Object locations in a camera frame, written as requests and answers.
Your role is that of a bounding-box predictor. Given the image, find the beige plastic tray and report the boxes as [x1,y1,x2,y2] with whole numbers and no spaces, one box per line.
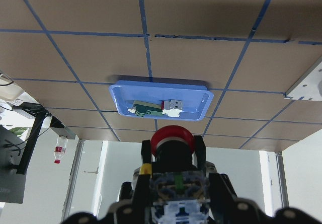
[0,73,24,102]

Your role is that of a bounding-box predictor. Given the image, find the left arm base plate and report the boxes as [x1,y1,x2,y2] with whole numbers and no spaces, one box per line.
[285,57,321,102]

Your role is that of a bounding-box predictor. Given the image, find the white circuit breaker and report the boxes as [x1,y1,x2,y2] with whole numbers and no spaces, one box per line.
[161,99,183,118]

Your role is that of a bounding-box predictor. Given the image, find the plastic water bottle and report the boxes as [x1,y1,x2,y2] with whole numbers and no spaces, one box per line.
[54,136,68,164]

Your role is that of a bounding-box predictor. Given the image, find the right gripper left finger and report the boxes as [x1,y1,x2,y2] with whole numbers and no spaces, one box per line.
[108,140,152,223]

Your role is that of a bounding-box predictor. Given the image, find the green terminal block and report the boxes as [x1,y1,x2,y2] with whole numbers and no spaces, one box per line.
[128,100,163,117]

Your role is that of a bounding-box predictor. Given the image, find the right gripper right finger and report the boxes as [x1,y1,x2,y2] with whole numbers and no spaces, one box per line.
[194,135,267,223]

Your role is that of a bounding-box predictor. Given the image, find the blue plastic tray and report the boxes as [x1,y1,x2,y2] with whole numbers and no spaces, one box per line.
[109,81,214,121]

